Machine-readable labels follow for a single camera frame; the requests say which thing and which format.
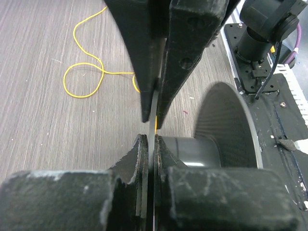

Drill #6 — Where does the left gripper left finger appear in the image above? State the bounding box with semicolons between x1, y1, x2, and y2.
0;135;148;231

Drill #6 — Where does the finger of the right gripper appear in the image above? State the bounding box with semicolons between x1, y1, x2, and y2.
157;0;229;128
105;0;165;122

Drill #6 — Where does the white slotted cable duct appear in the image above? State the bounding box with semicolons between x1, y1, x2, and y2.
275;64;308;126

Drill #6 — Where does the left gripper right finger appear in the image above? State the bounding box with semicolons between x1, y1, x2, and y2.
153;134;300;231

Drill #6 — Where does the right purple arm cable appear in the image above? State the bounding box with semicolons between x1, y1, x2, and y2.
283;23;302;65

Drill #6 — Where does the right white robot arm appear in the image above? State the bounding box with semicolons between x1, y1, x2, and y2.
106;0;307;127

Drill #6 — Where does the grey perforated cable spool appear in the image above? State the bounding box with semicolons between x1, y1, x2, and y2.
144;81;264;231

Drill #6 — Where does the yellow cable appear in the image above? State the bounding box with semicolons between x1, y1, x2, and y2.
63;5;158;134

